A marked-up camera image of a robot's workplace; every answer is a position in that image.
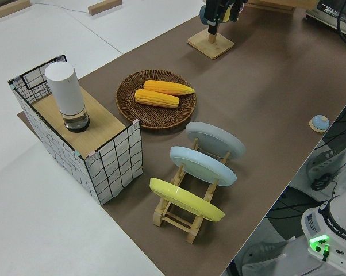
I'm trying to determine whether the brown table mat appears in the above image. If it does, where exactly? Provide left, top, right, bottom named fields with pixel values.
left=17, top=0, right=346, bottom=276

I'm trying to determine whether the wire grid box wooden top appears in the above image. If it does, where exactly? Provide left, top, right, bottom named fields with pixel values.
left=7, top=53, right=144, bottom=205

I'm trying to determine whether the light blue dome bell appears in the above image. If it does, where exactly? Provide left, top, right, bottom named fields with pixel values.
left=309, top=114, right=330, bottom=133

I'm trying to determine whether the yellow plate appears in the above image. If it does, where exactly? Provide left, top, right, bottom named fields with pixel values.
left=149, top=177, right=226, bottom=223

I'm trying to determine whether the light blue plate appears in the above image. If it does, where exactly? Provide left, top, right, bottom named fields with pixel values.
left=170, top=145, right=237, bottom=187

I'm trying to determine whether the wooden drawer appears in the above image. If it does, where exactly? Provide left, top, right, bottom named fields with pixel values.
left=245, top=0, right=297, bottom=13

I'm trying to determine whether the white cylinder clear base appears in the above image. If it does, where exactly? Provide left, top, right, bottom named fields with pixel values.
left=44, top=62, right=91, bottom=133

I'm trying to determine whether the yellow corn cob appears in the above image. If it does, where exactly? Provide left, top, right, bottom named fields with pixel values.
left=134, top=89, right=180, bottom=109
left=143, top=80, right=196, bottom=97

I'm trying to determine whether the dark blue mug yellow inside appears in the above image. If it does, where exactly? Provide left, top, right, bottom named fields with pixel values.
left=199, top=4, right=233, bottom=24

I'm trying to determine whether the white toaster oven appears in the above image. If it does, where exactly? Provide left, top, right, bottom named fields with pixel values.
left=305, top=0, right=346, bottom=33

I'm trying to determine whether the wooden plate rack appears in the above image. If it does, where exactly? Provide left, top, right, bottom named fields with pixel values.
left=152, top=137, right=231, bottom=244

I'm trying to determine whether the bamboo mug tree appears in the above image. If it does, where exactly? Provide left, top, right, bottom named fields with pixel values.
left=187, top=28, right=235, bottom=60

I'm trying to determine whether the brown wicker basket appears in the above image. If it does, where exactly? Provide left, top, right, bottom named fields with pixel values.
left=116, top=68, right=197, bottom=133

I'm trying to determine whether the grey plate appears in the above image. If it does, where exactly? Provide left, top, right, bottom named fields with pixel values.
left=185, top=121, right=246, bottom=164

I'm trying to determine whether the thin grey wire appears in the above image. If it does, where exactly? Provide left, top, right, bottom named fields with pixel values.
left=32, top=0, right=89, bottom=14

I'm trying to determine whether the wooden block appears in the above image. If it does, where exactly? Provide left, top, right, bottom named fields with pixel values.
left=87, top=0, right=123, bottom=16
left=0, top=0, right=32, bottom=21

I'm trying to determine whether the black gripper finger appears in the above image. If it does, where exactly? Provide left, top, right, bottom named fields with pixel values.
left=230, top=0, right=245, bottom=22
left=205, top=0, right=220, bottom=34

